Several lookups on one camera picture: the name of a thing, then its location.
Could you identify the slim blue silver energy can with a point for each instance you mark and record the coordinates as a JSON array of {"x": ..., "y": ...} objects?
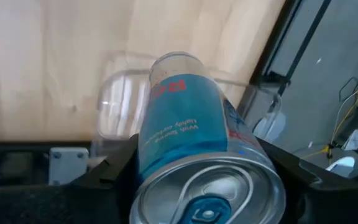
[{"x": 182, "y": 118}]

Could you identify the white power strip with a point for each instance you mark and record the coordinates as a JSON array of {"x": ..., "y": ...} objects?
[{"x": 342, "y": 163}]

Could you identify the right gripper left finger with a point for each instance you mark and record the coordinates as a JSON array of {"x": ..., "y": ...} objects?
[{"x": 57, "y": 205}]

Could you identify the silver mounting plate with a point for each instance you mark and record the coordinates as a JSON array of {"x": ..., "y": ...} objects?
[{"x": 68, "y": 166}]

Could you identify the clear plastic bin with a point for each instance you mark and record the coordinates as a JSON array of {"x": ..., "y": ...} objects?
[{"x": 120, "y": 102}]

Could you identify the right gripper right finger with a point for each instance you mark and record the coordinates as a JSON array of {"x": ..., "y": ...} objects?
[{"x": 328, "y": 205}]

